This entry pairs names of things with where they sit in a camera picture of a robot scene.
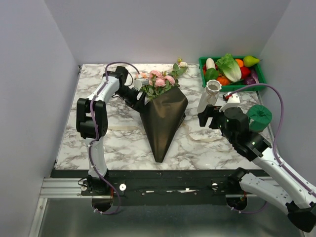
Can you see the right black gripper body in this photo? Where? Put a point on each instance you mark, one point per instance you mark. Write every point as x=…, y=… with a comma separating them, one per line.
x=220, y=116

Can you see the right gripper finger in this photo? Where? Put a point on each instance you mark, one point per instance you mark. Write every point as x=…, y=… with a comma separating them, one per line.
x=205, y=115
x=216, y=122

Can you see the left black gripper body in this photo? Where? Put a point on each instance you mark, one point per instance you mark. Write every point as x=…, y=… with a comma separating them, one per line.
x=129, y=95

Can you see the black wrapping paper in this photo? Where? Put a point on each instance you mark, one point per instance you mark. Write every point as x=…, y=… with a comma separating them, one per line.
x=161, y=119

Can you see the pink flower bouquet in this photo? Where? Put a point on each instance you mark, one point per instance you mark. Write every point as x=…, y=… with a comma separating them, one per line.
x=159, y=82

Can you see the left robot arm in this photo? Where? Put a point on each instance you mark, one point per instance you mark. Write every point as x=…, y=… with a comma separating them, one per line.
x=92, y=119

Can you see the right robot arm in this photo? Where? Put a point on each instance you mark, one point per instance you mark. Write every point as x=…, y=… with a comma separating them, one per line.
x=294, y=195

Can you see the white ribbed vase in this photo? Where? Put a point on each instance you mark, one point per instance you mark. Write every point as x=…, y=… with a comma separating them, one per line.
x=212, y=87

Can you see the jute twine on vase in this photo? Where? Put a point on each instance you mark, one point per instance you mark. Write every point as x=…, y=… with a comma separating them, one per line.
x=210, y=99

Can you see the green rolled cloth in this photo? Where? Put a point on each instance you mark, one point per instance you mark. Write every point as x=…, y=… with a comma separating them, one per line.
x=259, y=117

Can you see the orange toy carrot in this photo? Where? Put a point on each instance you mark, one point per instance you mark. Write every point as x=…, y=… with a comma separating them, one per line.
x=224, y=81

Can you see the white toy radish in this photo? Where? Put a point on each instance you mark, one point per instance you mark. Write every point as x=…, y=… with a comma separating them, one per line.
x=210, y=63

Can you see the red toy pepper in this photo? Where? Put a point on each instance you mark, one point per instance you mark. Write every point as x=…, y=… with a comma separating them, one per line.
x=245, y=72

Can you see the toy lettuce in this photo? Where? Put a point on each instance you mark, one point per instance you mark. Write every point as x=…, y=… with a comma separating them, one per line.
x=229, y=67

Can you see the toy orange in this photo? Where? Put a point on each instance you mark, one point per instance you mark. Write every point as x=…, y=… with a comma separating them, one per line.
x=239, y=62

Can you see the toy pear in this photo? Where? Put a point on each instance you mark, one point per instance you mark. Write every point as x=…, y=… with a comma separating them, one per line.
x=250, y=61

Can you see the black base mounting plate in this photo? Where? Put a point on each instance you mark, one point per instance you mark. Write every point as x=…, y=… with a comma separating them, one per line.
x=159, y=188

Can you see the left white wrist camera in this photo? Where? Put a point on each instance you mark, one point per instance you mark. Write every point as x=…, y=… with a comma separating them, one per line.
x=141, y=82

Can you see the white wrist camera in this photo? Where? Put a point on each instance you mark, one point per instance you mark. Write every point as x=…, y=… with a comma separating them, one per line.
x=141, y=82
x=231, y=101

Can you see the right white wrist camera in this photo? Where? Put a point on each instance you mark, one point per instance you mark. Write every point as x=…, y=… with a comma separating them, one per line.
x=231, y=101

